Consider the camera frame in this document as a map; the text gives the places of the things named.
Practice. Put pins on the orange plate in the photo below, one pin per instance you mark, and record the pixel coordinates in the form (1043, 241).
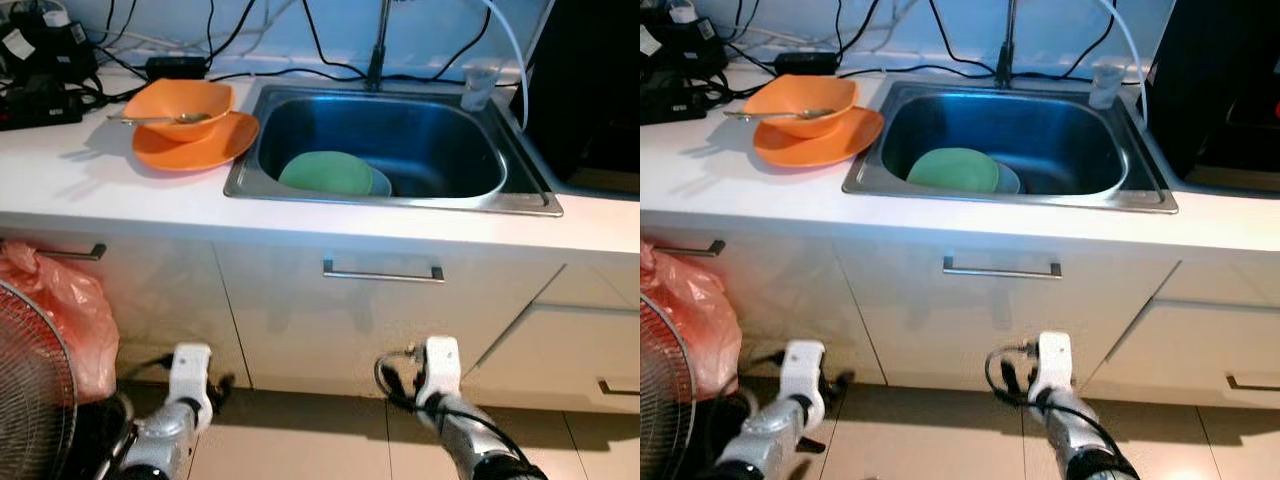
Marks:
(840, 148)
(210, 152)

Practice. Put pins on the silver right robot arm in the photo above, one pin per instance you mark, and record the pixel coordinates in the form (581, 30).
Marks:
(1080, 435)
(470, 440)

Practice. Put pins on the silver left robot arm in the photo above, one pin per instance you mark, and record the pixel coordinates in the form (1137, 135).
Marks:
(165, 440)
(775, 440)

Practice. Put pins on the white kitchen cabinet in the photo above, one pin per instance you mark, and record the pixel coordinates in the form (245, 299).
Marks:
(920, 330)
(300, 330)

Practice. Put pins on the red plastic bag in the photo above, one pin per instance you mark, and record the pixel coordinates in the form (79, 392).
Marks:
(690, 310)
(60, 310)

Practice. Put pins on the green plate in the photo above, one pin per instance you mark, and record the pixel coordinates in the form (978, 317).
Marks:
(950, 170)
(325, 173)

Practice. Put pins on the stainless steel sink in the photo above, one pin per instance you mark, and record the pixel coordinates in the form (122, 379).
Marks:
(1030, 125)
(400, 130)

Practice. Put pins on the metal spoon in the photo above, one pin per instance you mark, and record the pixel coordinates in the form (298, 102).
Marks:
(195, 118)
(815, 113)

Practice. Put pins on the black power adapter brick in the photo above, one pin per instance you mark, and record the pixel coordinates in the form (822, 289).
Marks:
(177, 68)
(805, 64)

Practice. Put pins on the dark metal faucet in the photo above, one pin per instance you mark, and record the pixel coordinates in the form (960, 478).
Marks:
(377, 60)
(1006, 55)

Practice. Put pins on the black power strip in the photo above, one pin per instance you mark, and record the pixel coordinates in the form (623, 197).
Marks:
(670, 100)
(40, 105)

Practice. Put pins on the black water dispenser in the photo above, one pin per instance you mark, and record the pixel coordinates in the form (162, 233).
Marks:
(1230, 80)
(590, 80)

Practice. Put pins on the black plug adapter white label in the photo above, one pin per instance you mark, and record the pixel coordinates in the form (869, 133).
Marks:
(690, 50)
(60, 55)

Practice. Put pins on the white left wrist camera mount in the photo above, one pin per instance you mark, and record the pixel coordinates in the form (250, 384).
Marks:
(190, 365)
(807, 362)

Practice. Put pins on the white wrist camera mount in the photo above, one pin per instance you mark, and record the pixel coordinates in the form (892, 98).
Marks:
(440, 360)
(190, 365)
(1052, 355)
(807, 362)

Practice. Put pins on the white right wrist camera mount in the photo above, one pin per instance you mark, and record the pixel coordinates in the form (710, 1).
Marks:
(440, 360)
(1052, 355)

